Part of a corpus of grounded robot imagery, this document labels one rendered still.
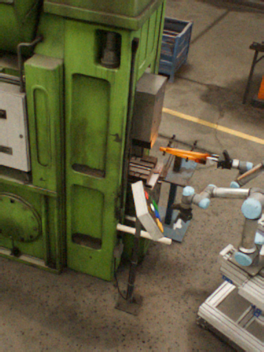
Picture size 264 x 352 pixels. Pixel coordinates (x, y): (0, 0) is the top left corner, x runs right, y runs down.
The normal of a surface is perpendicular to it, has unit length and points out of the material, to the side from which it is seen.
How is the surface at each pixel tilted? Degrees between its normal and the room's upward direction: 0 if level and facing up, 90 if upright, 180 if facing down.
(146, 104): 90
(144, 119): 90
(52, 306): 0
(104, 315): 0
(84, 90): 89
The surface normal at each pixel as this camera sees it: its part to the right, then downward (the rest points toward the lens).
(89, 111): -0.32, 0.56
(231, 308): 0.07, -0.78
